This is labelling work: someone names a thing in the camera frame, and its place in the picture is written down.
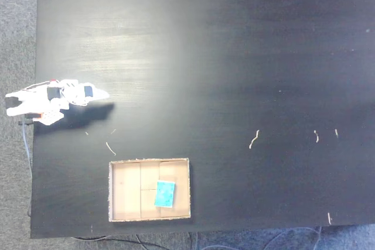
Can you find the shallow cardboard box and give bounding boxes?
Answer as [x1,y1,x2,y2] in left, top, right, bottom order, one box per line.
[108,157,192,223]

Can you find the curved cardboard scrap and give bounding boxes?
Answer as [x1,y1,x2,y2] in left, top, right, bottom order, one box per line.
[248,129,261,150]

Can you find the red and white servo cable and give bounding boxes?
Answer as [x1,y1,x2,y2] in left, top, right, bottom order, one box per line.
[21,78,59,91]

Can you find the arm power cable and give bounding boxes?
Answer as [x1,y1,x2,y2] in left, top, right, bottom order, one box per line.
[18,119,34,216]

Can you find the black floor cable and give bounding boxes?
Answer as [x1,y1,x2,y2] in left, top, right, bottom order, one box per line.
[87,234,172,250]

